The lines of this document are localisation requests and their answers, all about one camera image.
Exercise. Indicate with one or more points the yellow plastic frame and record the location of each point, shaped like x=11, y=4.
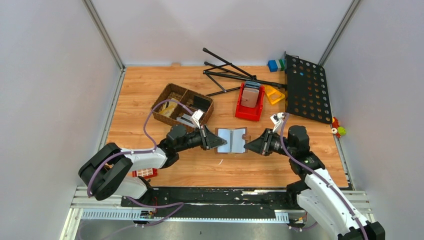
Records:
x=273, y=95

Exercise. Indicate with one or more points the black card in basket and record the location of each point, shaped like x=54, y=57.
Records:
x=200, y=103

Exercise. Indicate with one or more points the red plastic bin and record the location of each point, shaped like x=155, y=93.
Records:
x=251, y=114

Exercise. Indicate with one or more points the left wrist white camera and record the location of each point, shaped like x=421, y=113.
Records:
x=196, y=117

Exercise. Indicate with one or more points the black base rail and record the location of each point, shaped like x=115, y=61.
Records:
x=196, y=204

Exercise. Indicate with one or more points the red white small tray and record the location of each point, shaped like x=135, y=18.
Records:
x=146, y=173

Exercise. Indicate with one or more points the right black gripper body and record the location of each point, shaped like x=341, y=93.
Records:
x=272, y=143

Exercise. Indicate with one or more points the black perforated metal tray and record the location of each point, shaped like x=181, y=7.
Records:
x=306, y=93

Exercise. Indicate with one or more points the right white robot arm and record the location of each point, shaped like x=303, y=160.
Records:
x=316, y=192

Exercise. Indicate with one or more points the gold card in basket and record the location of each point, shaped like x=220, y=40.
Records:
x=168, y=107

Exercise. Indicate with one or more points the wrist white camera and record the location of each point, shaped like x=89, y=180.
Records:
x=196, y=117
x=278, y=120

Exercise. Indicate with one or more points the woven wicker basket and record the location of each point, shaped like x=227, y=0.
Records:
x=185, y=99

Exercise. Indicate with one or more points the black folded tripod stand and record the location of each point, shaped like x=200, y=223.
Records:
x=230, y=71

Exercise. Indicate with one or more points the blue green toy block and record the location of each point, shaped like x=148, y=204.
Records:
x=277, y=65

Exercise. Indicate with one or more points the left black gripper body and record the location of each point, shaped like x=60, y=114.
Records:
x=203, y=138

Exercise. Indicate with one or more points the red green toy pieces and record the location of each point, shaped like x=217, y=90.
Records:
x=337, y=129

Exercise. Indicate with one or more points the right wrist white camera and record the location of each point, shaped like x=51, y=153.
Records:
x=278, y=120

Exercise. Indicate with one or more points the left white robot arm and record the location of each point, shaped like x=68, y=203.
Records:
x=106, y=173

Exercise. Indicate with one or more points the pink wallet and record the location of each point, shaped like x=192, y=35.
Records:
x=249, y=97

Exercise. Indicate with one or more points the silver card in basket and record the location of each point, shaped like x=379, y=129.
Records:
x=186, y=120

